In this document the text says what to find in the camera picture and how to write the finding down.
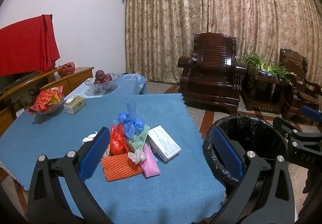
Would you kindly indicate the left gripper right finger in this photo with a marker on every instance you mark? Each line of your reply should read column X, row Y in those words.
column 277, row 203

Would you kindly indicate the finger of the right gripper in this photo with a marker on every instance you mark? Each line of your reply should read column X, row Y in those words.
column 288, row 131
column 312, row 114

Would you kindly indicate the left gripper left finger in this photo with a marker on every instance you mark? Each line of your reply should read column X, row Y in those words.
column 47, row 202

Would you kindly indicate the white tissue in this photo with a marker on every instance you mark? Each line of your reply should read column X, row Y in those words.
column 89, row 138

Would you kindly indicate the orange foam net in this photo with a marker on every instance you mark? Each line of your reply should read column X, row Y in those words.
column 118, row 167

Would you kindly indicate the red plastic bag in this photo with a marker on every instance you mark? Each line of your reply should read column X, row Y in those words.
column 118, row 144

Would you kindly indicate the small white tissue wad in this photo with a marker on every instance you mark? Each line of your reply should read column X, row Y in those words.
column 138, row 156

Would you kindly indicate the pink plastic bag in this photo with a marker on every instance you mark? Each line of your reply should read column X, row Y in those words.
column 149, row 165

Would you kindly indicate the green rubber glove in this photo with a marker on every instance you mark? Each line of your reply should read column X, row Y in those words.
column 138, row 141

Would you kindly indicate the blue plastic bag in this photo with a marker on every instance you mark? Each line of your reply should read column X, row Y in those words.
column 132, row 125

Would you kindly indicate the white medicine box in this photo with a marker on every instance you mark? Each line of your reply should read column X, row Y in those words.
column 163, row 143

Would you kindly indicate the black lined trash bin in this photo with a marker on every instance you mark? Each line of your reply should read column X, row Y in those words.
column 252, row 134

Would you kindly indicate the dark wooden armchair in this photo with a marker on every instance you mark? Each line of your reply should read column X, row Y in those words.
column 211, row 75
column 300, row 92

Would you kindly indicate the dark wooden side table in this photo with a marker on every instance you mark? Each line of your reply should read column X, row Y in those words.
column 264, row 93

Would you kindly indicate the green potted plant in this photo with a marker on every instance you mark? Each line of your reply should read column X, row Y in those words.
column 266, row 67

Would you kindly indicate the glass snack dish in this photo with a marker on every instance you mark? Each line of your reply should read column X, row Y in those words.
column 45, row 101

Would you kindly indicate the beige tissue box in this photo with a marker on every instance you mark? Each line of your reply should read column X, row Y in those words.
column 74, row 104

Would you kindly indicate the red snack packets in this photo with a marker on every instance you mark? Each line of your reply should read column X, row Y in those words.
column 58, row 89

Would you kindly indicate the wooden tv cabinet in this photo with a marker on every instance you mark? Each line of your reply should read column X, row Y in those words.
column 27, row 88

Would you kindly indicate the beige patterned curtain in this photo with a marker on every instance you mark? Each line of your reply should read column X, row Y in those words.
column 158, row 32

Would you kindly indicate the glass fruit bowl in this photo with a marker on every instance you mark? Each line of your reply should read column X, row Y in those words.
column 104, row 86

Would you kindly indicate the red ornament on cabinet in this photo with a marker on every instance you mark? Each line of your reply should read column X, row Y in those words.
column 66, row 69

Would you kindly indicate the dark red apple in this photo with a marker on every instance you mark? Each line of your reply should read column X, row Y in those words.
column 102, row 77

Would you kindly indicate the red cloth over television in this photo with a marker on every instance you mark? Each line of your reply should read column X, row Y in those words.
column 28, row 46

